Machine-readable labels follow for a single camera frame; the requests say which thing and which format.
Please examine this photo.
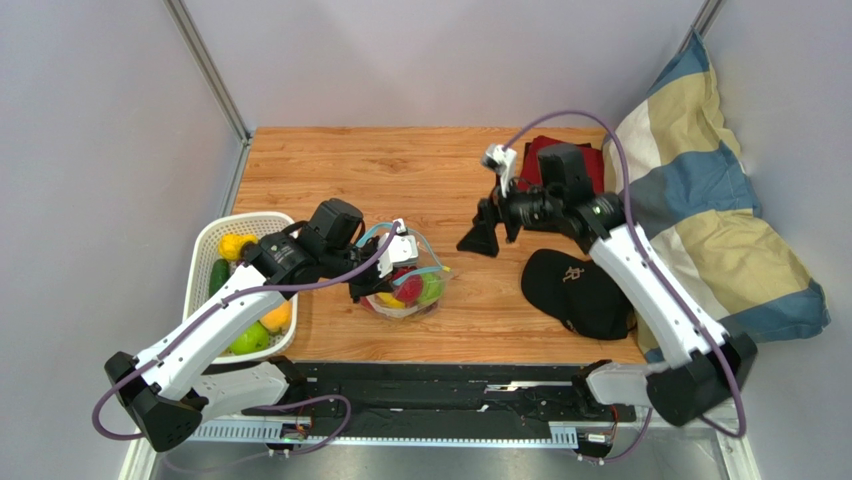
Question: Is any orange peach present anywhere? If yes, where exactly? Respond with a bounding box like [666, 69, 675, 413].
[259, 301, 292, 335]

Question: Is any red apple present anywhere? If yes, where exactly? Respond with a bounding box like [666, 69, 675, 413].
[392, 267, 423, 307]

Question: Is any clear zip top bag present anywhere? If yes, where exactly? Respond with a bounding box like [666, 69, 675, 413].
[356, 219, 454, 320]

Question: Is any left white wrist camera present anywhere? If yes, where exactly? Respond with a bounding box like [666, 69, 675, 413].
[377, 219, 419, 278]

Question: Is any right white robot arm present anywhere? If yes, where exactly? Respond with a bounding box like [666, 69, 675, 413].
[457, 144, 757, 426]

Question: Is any yellow pepper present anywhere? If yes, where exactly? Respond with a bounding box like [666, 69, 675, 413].
[217, 233, 258, 262]

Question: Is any aluminium frame post right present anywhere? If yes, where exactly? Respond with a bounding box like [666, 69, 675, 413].
[678, 0, 727, 52]

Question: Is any black baseball cap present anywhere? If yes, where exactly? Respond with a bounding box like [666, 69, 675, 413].
[520, 249, 632, 341]

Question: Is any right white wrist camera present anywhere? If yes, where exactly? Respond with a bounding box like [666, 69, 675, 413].
[480, 144, 517, 197]

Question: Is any aluminium frame post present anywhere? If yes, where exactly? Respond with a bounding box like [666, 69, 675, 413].
[164, 0, 254, 216]
[678, 0, 727, 52]

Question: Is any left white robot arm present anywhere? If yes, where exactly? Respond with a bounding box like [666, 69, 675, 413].
[91, 199, 406, 453]

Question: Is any blue yellow striped pillow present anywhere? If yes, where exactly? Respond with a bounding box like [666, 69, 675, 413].
[603, 33, 831, 343]

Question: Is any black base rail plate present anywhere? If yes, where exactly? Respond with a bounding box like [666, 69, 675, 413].
[279, 362, 637, 440]

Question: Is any white plastic fruit basket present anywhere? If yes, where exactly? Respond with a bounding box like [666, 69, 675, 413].
[183, 211, 299, 365]

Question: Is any yellow lemon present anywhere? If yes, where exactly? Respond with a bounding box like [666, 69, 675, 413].
[376, 292, 406, 309]

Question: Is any folded red cloth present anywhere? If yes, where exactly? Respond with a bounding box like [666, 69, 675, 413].
[518, 136, 605, 194]

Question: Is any green cucumber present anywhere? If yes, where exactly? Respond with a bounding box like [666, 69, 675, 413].
[207, 258, 231, 298]

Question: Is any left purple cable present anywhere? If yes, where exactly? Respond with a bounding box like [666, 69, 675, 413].
[91, 221, 407, 457]

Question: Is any green apple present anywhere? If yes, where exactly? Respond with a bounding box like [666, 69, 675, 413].
[228, 322, 270, 355]
[417, 273, 445, 306]

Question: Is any aluminium frame post left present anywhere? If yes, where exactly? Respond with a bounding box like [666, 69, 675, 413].
[164, 0, 254, 216]

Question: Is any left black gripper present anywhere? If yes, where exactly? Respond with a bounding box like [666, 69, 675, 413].
[322, 237, 398, 305]

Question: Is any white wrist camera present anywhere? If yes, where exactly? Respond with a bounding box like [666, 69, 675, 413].
[480, 144, 517, 197]
[377, 219, 419, 278]

